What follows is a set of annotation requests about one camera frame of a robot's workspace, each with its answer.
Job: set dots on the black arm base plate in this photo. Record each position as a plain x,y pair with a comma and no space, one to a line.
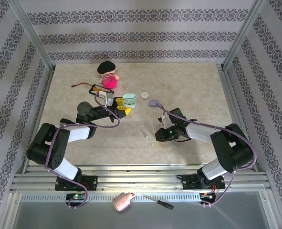
90,182
189,183

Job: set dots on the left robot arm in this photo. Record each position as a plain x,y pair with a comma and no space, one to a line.
43,145

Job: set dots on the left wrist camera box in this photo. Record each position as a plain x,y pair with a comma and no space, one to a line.
106,99

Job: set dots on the white round earbud case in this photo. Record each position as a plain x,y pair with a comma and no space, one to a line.
144,95

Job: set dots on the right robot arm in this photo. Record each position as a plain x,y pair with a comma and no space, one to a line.
231,148

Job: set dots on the green earbud charging case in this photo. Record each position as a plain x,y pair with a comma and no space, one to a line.
129,96

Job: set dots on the aluminium frame post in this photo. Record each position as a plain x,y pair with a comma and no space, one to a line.
33,35
242,35

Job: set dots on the black battery pack, orange print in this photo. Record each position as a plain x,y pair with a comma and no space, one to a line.
95,88

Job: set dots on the aluminium side rail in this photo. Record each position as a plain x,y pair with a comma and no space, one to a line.
229,95
44,100

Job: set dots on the grey metal shelf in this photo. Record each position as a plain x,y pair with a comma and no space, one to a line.
155,217

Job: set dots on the purple earbud charging case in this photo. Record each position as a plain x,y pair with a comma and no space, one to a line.
153,102

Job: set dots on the pink bottle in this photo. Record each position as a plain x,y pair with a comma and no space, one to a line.
121,202

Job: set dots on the aluminium rail base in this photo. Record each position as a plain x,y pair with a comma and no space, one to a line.
136,179

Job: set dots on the plush doll with black hair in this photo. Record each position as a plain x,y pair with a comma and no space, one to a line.
107,74

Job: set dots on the small circuit board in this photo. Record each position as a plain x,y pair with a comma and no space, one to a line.
207,195
76,196

